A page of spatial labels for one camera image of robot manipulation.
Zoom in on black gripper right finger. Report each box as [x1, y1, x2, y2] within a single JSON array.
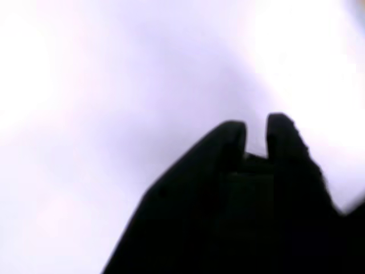
[[263, 112, 359, 274]]

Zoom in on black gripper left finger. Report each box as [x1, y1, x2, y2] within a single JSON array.
[[99, 121, 247, 274]]

